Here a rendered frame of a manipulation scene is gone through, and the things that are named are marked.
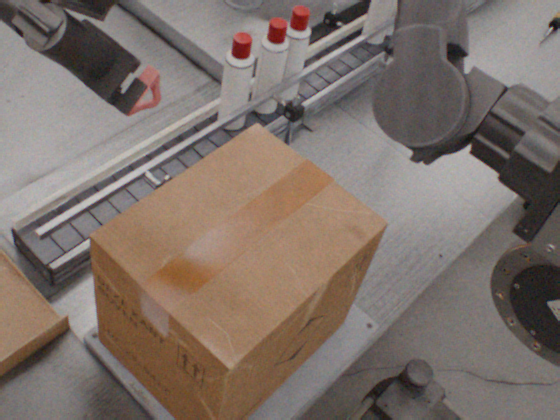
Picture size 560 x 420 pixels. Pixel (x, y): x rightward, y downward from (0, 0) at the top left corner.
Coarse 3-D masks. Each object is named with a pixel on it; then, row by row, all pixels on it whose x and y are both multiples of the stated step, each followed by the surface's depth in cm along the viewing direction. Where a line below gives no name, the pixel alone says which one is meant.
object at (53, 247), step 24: (336, 48) 154; (360, 48) 155; (384, 48) 157; (336, 72) 148; (312, 96) 143; (216, 120) 134; (264, 120) 136; (168, 144) 128; (216, 144) 130; (168, 168) 124; (96, 192) 118; (120, 192) 119; (144, 192) 120; (48, 216) 113; (96, 216) 115; (24, 240) 110; (48, 240) 110; (72, 240) 111; (48, 264) 108
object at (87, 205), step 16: (368, 32) 146; (352, 48) 143; (320, 64) 136; (288, 80) 132; (240, 112) 124; (208, 128) 120; (192, 144) 118; (160, 160) 114; (128, 176) 111; (144, 176) 113; (112, 192) 109; (80, 208) 105; (48, 224) 103; (64, 224) 104
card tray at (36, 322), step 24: (0, 264) 111; (0, 288) 109; (24, 288) 109; (0, 312) 106; (24, 312) 106; (48, 312) 107; (0, 336) 103; (24, 336) 104; (48, 336) 103; (0, 360) 97
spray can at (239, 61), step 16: (240, 32) 120; (240, 48) 119; (240, 64) 120; (224, 80) 124; (240, 80) 123; (224, 96) 127; (240, 96) 126; (224, 112) 129; (224, 128) 132; (240, 128) 133
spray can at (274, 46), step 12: (276, 24) 123; (264, 36) 127; (276, 36) 123; (264, 48) 125; (276, 48) 125; (264, 60) 127; (276, 60) 126; (264, 72) 129; (276, 72) 129; (264, 84) 131; (276, 84) 131; (252, 96) 135; (264, 108) 135; (276, 108) 138
